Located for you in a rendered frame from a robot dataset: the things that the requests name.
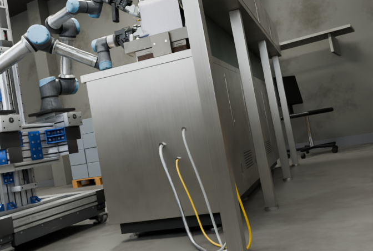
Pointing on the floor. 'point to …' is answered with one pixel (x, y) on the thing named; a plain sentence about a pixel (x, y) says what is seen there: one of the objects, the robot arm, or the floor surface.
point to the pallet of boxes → (86, 157)
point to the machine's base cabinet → (170, 144)
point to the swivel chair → (293, 94)
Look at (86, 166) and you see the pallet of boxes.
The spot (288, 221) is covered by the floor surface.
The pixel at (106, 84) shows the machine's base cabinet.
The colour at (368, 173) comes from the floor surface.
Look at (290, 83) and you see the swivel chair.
